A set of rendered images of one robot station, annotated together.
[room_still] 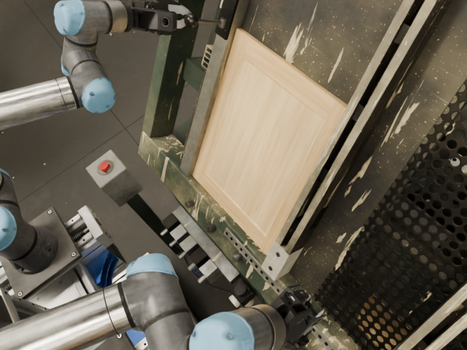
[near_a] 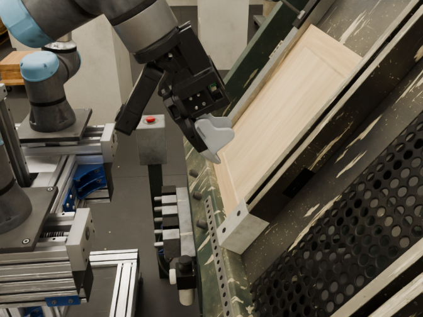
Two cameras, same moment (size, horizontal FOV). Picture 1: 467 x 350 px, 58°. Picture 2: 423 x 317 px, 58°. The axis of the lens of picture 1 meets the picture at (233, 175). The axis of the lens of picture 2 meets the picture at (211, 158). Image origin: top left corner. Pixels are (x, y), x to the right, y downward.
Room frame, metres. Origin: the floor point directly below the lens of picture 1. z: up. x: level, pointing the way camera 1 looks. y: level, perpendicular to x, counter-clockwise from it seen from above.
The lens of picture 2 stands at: (-0.35, -0.16, 1.64)
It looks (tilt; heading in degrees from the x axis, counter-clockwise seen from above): 32 degrees down; 15
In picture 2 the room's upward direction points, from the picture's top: straight up
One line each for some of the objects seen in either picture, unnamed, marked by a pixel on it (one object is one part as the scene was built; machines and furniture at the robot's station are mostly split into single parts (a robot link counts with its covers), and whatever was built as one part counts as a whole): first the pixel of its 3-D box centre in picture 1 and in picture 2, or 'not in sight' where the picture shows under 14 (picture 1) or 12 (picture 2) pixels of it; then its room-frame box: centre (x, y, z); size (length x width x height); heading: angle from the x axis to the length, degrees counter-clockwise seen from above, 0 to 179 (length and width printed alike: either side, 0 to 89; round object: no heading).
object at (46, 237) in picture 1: (26, 246); (50, 109); (0.66, 0.67, 1.09); 0.15 x 0.15 x 0.10
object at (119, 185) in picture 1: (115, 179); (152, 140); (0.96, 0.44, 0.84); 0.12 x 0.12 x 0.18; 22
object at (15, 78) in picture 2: not in sight; (29, 70); (3.25, 2.96, 0.15); 0.61 x 0.51 x 0.31; 19
